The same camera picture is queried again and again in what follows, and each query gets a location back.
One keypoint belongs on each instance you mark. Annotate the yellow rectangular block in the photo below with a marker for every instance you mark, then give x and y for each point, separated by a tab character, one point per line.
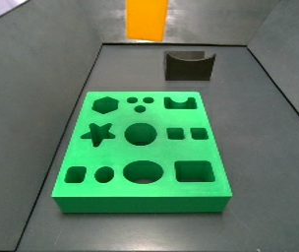
145	17

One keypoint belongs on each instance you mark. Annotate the black curved fixture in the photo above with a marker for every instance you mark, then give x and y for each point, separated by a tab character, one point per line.
188	66

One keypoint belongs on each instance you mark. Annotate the green shape sorter board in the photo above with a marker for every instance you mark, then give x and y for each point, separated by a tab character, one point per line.
141	156

